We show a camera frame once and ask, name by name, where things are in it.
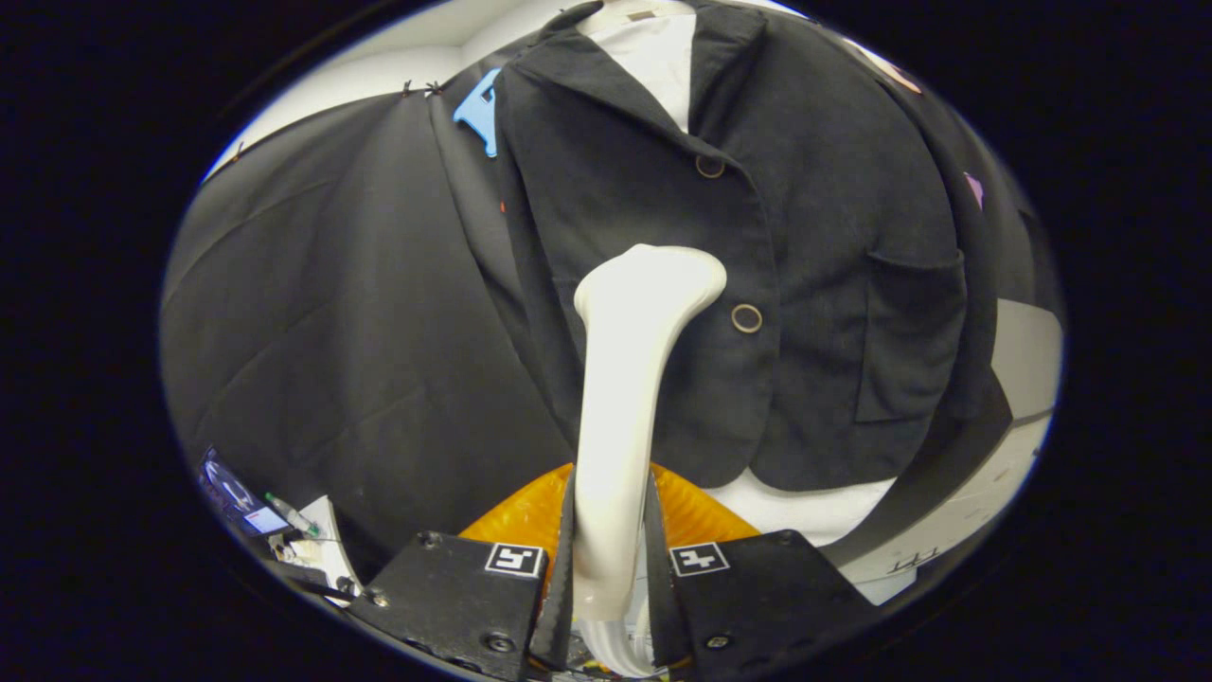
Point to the grey cabinet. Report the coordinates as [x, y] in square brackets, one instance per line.
[975, 502]

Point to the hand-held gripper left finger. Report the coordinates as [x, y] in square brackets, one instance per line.
[454, 597]

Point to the black blazer jacket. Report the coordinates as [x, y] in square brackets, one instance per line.
[833, 237]

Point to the white mannequin torso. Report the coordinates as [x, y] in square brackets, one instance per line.
[653, 57]

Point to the black backdrop cloth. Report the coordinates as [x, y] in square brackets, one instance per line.
[331, 332]

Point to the green pen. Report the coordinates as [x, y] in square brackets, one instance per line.
[292, 516]

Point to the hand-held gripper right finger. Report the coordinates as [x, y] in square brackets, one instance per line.
[757, 597]

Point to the white garment steamer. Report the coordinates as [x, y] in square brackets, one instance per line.
[625, 379]

